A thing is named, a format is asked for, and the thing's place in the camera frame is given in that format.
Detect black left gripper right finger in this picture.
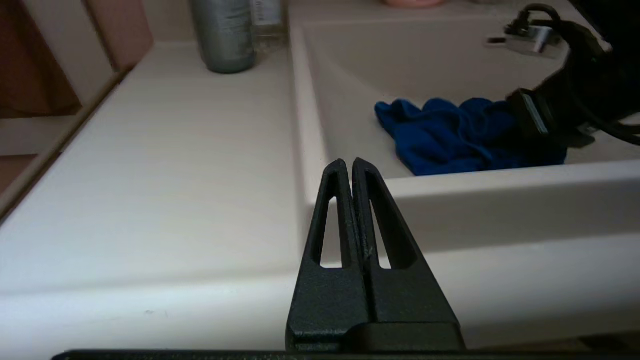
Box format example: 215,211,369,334
352,157,459,324

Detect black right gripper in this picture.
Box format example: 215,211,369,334
506,30,640,151

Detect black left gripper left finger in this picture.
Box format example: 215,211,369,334
285,158,372,352

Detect blue microfibre cloth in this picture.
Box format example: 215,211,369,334
375,97,568,177

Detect white vanity sink basin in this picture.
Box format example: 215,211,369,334
289,0,640,251

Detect pink hand soap pump bottle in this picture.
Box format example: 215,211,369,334
382,0,446,8

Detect grey pump bottle teal nozzle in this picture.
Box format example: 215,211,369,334
190,0,257,75

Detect clear empty plastic bottle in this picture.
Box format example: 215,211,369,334
250,0,288,53

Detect thick black cable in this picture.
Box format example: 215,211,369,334
575,100,640,147

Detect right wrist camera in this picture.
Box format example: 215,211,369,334
486,24,566,57

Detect thin black cable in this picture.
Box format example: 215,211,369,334
505,4,566,36

